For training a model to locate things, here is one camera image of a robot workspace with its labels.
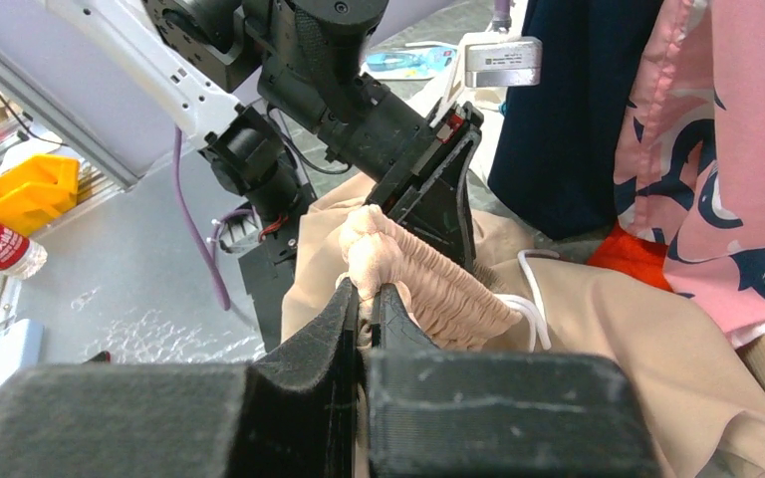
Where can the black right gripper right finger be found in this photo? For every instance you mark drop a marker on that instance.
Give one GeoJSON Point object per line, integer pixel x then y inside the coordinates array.
{"type": "Point", "coordinates": [437, 413]}

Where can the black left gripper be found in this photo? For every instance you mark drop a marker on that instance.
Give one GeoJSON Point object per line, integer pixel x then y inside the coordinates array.
{"type": "Point", "coordinates": [421, 169]}

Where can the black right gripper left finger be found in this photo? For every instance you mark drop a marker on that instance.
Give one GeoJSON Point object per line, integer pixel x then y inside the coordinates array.
{"type": "Point", "coordinates": [290, 413]}

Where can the beige drawstring shorts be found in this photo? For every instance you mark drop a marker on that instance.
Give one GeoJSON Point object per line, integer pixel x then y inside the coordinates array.
{"type": "Point", "coordinates": [696, 395]}

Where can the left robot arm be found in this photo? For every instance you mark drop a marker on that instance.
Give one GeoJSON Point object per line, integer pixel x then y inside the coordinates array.
{"type": "Point", "coordinates": [191, 56]}

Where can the navy blue hanging garment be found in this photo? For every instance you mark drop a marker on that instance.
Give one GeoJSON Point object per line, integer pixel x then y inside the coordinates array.
{"type": "Point", "coordinates": [554, 161]}

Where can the blue toothbrush blister pack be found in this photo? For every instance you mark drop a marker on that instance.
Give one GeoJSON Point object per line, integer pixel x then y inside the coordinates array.
{"type": "Point", "coordinates": [414, 64]}

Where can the orange mesh garment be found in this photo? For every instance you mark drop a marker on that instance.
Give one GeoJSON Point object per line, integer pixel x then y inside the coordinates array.
{"type": "Point", "coordinates": [640, 259]}

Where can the pink shark print garment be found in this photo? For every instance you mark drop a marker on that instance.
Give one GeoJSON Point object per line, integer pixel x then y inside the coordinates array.
{"type": "Point", "coordinates": [689, 168]}

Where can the light blue power bank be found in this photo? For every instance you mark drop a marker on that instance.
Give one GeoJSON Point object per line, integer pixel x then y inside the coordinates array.
{"type": "Point", "coordinates": [20, 346]}

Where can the yellow plastic bin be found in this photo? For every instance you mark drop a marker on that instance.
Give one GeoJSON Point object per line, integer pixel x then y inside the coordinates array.
{"type": "Point", "coordinates": [38, 191]}

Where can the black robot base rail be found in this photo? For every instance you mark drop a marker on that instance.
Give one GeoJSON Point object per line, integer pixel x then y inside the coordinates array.
{"type": "Point", "coordinates": [268, 271]}

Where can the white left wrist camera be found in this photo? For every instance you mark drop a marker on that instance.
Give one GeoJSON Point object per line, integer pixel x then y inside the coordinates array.
{"type": "Point", "coordinates": [496, 59]}

